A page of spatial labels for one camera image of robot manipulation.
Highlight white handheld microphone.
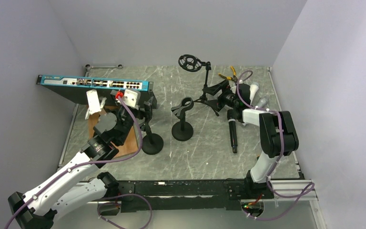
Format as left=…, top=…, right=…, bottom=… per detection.
left=249, top=82, right=259, bottom=101

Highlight left black round-base mic stand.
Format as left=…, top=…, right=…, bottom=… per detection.
left=138, top=110, right=164, bottom=155

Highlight centre black round-base mic stand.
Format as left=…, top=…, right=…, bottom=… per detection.
left=171, top=97, right=194, bottom=141

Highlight white plastic clip part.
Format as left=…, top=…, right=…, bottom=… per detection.
left=85, top=89, right=107, bottom=120

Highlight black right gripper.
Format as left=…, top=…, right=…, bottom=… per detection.
left=202, top=80, right=239, bottom=112

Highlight silver combination wrench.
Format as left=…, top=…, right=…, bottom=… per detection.
left=84, top=64, right=124, bottom=71

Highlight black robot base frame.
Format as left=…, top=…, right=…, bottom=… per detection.
left=98, top=178, right=274, bottom=213

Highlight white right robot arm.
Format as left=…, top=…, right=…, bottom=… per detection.
left=203, top=80, right=299, bottom=198

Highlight black condenser microphone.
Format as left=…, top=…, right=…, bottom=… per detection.
left=227, top=109, right=238, bottom=154

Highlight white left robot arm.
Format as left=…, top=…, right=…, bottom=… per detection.
left=5, top=89, right=157, bottom=229

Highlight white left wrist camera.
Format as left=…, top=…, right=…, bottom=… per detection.
left=115, top=89, right=141, bottom=108

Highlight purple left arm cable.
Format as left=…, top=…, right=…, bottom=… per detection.
left=4, top=94, right=144, bottom=229

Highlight black tripod shock-mount stand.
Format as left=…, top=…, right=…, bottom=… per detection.
left=178, top=54, right=219, bottom=116

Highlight black round-base mic stand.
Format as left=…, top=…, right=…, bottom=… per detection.
left=138, top=110, right=164, bottom=155
left=171, top=97, right=194, bottom=141

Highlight yellow black pliers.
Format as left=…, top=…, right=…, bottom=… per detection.
left=218, top=65, right=239, bottom=83

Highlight blue network switch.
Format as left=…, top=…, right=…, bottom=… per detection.
left=36, top=74, right=157, bottom=109

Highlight wooden board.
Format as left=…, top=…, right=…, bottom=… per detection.
left=87, top=109, right=138, bottom=159

